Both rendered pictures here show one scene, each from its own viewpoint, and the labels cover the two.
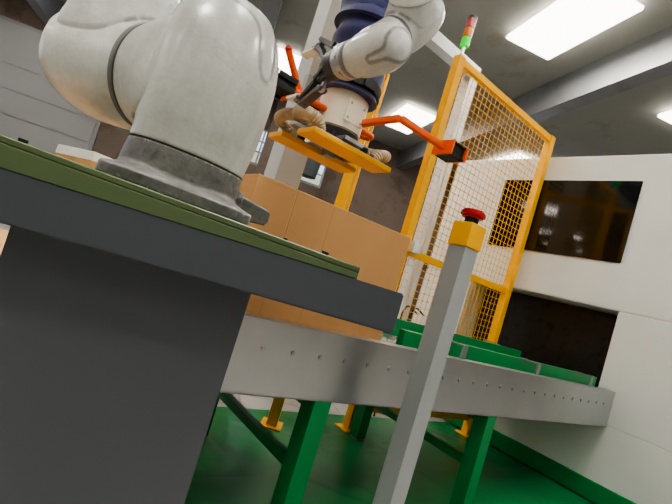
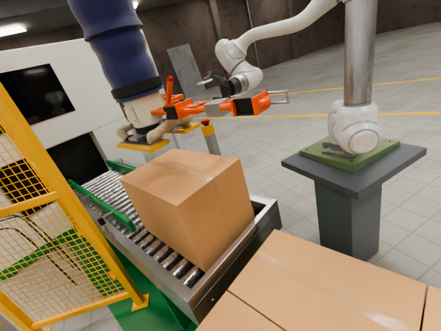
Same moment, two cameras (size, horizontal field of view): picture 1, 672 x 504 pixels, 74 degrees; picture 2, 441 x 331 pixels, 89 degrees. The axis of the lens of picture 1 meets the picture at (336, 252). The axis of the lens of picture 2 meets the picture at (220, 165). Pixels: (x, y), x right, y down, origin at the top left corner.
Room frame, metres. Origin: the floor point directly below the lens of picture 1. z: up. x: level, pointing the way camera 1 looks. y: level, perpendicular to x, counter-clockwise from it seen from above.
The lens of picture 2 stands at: (1.35, 1.24, 1.41)
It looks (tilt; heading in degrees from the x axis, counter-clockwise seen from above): 25 degrees down; 266
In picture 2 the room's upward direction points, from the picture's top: 17 degrees counter-clockwise
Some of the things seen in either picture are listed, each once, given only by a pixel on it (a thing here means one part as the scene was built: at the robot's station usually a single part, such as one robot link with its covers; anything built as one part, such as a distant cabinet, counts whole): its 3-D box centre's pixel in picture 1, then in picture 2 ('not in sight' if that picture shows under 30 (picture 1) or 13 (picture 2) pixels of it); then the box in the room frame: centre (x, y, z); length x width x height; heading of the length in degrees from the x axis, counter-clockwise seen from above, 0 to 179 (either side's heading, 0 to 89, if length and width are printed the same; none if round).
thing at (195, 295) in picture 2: not in sight; (239, 244); (1.32, 0.42, 0.58); 0.70 x 0.03 x 0.06; 37
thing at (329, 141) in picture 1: (347, 147); (170, 125); (1.46, 0.07, 1.16); 0.34 x 0.10 x 0.05; 127
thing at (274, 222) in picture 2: not in sight; (244, 259); (1.32, 0.42, 0.47); 0.70 x 0.03 x 0.15; 37
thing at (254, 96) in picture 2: not in sight; (249, 104); (1.18, 0.60, 1.27); 0.08 x 0.07 x 0.05; 127
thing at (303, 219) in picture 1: (293, 262); (186, 199); (1.52, 0.13, 0.75); 0.60 x 0.40 x 0.40; 125
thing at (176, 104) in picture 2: (279, 85); (179, 109); (1.38, 0.32, 1.27); 0.10 x 0.08 x 0.06; 37
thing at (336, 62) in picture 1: (348, 60); (237, 84); (1.08, 0.11, 1.26); 0.09 x 0.06 x 0.09; 127
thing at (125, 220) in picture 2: (435, 335); (88, 200); (2.44, -0.65, 0.60); 1.60 x 0.11 x 0.09; 127
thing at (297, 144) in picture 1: (315, 149); (139, 140); (1.61, 0.18, 1.16); 0.34 x 0.10 x 0.05; 127
